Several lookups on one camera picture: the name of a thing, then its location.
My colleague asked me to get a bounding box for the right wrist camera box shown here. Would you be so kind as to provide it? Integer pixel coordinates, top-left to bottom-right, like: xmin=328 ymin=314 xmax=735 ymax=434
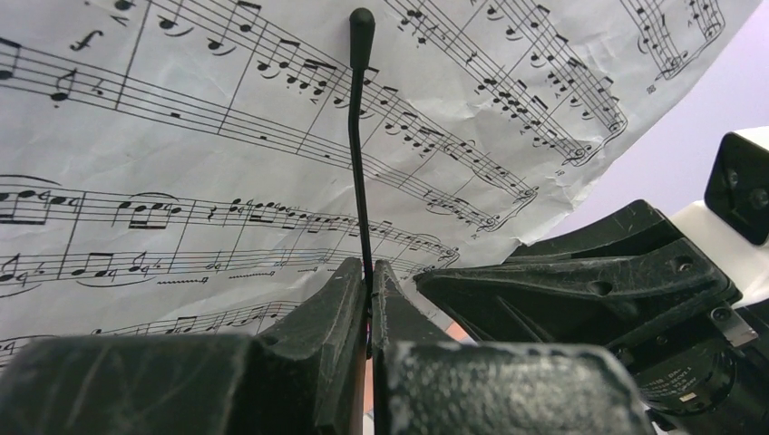
xmin=672 ymin=126 xmax=768 ymax=307

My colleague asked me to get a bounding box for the pink folding music stand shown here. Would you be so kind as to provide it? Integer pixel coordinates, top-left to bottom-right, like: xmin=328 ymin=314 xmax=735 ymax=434
xmin=347 ymin=6 xmax=452 ymax=434

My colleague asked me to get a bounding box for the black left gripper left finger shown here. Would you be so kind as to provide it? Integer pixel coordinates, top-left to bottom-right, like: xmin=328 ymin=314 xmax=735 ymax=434
xmin=1 ymin=257 xmax=367 ymax=434

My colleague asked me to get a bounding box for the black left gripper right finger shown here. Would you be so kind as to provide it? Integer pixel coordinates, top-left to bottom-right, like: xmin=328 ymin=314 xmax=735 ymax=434
xmin=371 ymin=260 xmax=654 ymax=434

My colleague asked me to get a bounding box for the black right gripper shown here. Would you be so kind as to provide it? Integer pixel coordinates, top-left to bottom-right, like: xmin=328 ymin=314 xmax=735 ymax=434
xmin=415 ymin=200 xmax=768 ymax=434

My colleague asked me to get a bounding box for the sheet music page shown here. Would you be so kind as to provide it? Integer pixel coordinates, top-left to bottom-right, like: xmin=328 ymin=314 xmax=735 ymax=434
xmin=1 ymin=1 xmax=760 ymax=367

